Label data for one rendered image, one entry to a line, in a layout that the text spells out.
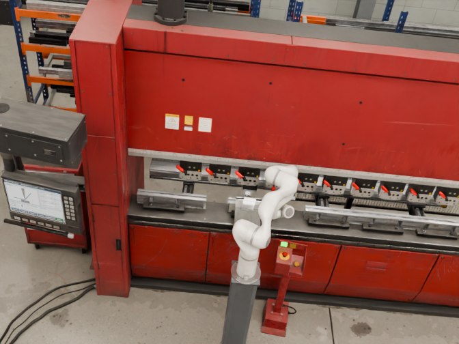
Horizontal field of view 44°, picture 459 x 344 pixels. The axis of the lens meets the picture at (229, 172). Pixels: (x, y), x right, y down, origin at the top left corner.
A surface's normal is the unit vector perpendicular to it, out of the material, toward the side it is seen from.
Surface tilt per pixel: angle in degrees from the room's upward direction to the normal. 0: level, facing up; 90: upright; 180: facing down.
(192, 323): 0
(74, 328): 0
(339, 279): 90
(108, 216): 90
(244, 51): 90
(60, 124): 0
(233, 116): 90
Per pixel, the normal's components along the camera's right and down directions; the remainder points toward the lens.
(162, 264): -0.04, 0.67
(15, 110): 0.09, -0.74
